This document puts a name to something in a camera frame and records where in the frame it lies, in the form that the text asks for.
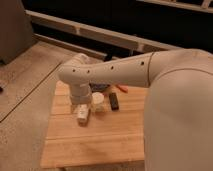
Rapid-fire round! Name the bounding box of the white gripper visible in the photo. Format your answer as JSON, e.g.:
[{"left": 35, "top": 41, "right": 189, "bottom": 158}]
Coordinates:
[{"left": 69, "top": 84, "right": 92, "bottom": 111}]

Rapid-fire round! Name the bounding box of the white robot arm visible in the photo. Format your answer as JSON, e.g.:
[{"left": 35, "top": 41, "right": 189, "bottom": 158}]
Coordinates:
[{"left": 59, "top": 49, "right": 213, "bottom": 171}]

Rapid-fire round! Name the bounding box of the dark blue bowl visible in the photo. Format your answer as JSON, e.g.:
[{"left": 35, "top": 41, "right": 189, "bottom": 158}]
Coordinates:
[{"left": 90, "top": 83, "right": 110, "bottom": 92}]

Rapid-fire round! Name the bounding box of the white round cup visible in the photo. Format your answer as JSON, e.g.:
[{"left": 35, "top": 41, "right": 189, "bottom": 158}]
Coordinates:
[{"left": 92, "top": 92, "right": 104, "bottom": 112}]

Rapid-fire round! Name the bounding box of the black rectangular block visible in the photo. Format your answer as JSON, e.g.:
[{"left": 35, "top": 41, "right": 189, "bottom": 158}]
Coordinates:
[{"left": 109, "top": 93, "right": 119, "bottom": 110}]

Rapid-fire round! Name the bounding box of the wooden table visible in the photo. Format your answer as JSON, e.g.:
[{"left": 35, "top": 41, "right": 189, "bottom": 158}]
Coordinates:
[{"left": 41, "top": 82, "right": 147, "bottom": 168}]

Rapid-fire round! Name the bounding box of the grey cabinet at left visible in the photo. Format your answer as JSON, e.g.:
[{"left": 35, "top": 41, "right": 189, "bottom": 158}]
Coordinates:
[{"left": 0, "top": 0, "right": 36, "bottom": 64}]

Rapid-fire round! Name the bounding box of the white shelf rail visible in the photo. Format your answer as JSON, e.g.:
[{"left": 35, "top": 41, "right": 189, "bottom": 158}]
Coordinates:
[{"left": 26, "top": 10, "right": 177, "bottom": 53}]

